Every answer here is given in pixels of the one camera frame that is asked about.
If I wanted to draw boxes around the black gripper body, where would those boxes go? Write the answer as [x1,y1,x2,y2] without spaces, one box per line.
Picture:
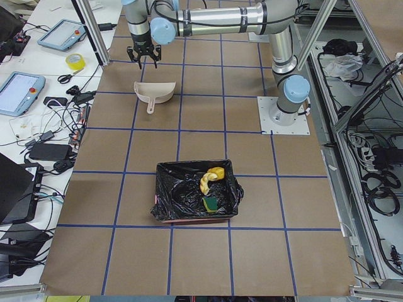
[127,34,161,62]

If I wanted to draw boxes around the beige plastic dustpan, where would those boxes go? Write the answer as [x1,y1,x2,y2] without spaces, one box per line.
[133,82,176,115]

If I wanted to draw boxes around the pale curved peel scrap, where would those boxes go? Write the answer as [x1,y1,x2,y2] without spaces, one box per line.
[200,172,219,196]

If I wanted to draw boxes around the green yellow sponge piece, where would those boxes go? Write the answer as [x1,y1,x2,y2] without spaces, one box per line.
[202,196,218,213]

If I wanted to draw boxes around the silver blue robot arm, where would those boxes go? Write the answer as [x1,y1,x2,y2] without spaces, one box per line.
[122,1,306,115]

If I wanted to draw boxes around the bin with black bag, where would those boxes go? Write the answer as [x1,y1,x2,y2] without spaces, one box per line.
[150,160,244,223]

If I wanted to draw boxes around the yellow tape roll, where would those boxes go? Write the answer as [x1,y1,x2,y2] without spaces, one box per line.
[65,53,86,70]

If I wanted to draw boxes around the far blue teach pendant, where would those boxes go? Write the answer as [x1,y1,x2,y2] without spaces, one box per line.
[37,19,86,51]

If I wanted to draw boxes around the blue teach pendant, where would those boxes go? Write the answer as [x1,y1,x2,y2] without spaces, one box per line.
[37,19,86,51]
[1,71,46,116]

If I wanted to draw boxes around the near blue teach pendant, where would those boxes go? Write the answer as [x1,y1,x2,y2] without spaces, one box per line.
[1,71,46,116]

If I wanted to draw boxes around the black power adapter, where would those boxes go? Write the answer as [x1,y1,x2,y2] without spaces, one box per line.
[29,143,73,161]

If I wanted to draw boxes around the black laptop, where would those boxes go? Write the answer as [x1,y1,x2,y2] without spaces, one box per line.
[1,154,43,225]

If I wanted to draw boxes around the white crumpled cloth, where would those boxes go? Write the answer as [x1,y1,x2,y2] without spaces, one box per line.
[324,54,364,81]

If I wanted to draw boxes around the aluminium frame post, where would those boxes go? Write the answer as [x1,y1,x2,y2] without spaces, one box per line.
[71,0,110,67]

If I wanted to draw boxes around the black handled scissors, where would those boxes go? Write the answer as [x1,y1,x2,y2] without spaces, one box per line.
[57,68,83,84]

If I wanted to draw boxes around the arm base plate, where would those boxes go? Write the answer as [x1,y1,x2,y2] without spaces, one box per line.
[257,96,310,135]

